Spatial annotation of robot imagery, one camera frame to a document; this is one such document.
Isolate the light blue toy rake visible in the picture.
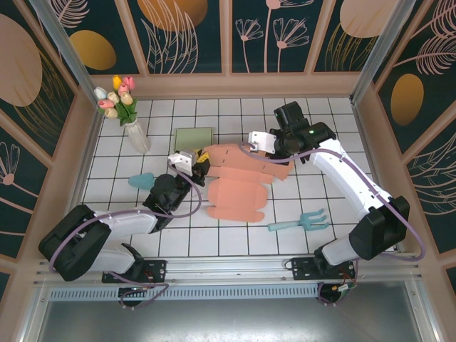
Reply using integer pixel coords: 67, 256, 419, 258
267, 209, 331, 233

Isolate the white ribbed vase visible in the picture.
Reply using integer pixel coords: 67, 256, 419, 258
124, 120, 151, 155

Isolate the pink paper box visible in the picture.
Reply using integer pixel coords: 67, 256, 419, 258
203, 142, 296, 225

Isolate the aluminium mounting rail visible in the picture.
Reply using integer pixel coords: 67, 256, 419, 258
33, 252, 423, 289

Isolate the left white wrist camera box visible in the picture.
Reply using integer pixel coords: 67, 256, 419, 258
167, 149, 196, 176

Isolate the green paper box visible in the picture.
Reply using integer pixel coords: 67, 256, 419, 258
173, 127, 215, 153

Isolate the artificial tulip bouquet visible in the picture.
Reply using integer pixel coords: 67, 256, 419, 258
93, 73, 139, 126

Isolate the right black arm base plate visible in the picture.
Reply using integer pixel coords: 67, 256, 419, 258
291, 254, 357, 282

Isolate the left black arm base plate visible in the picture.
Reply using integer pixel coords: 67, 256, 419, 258
101, 259, 168, 284

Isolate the grey metal sheet panel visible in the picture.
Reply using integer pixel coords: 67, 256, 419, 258
10, 281, 442, 342

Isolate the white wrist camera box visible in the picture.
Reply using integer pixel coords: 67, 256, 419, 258
247, 130, 278, 155
167, 149, 196, 176

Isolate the base wiring bundle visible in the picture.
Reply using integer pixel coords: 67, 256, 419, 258
318, 274, 357, 306
119, 283, 156, 311

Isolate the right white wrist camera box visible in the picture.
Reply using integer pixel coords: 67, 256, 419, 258
247, 130, 278, 155

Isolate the light blue toy shovel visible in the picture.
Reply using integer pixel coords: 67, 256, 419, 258
128, 172, 156, 190

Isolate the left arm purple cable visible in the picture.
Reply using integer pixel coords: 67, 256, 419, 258
48, 162, 204, 310

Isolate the slotted grey cable duct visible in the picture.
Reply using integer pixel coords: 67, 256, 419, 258
48, 283, 321, 302

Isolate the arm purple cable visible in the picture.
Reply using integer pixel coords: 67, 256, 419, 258
48, 162, 204, 310
238, 141, 427, 307

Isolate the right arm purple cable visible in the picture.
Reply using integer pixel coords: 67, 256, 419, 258
238, 141, 427, 307

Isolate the aluminium frame post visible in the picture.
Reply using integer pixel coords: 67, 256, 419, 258
28, 0, 96, 104
349, 0, 418, 106

